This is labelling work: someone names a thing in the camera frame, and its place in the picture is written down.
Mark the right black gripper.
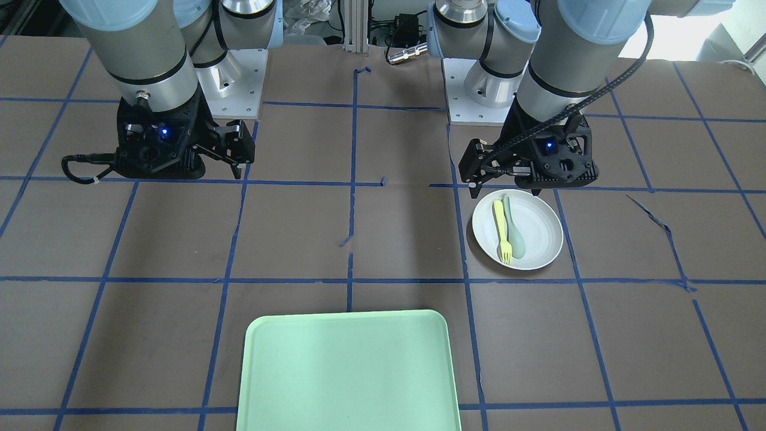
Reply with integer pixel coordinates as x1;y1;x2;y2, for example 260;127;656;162
191;107;256;180

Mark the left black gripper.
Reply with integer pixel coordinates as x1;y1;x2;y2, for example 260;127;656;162
458;117;542;199

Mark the white round plate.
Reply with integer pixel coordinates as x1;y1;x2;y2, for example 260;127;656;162
471;189;564;271

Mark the yellow plastic fork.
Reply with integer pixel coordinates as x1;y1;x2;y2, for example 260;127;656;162
492;199;513;265

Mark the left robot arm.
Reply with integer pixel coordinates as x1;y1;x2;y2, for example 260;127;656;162
427;1;733;198

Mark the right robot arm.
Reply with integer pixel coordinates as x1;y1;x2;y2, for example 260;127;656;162
60;1;284;185

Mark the pale green plastic spoon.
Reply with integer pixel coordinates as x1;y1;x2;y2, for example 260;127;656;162
501;195;527;259

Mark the silver metal cylinder connector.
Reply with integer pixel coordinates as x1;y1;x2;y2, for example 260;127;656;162
385;42;428;66

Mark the black power adapter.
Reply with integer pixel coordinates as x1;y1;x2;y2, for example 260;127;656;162
385;11;426;47

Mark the light green tray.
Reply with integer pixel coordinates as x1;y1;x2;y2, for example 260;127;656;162
236;310;461;430

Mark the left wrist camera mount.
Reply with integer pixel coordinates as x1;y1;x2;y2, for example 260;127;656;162
523;113;600;189

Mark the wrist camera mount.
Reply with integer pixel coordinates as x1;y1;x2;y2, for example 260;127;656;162
113;89;206;180
523;113;600;189

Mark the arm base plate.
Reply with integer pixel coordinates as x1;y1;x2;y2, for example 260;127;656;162
195;49;270;120
442;58;522;126

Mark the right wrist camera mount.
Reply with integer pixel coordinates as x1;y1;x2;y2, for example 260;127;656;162
113;89;206;180

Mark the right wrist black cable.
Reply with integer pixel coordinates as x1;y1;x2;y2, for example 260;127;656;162
61;153;120;185

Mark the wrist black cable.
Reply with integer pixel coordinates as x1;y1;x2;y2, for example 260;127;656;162
61;153;120;185
479;13;655;174

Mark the aluminium frame post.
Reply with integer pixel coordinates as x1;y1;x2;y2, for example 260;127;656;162
338;1;371;56

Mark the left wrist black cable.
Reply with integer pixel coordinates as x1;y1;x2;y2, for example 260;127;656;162
479;13;655;174

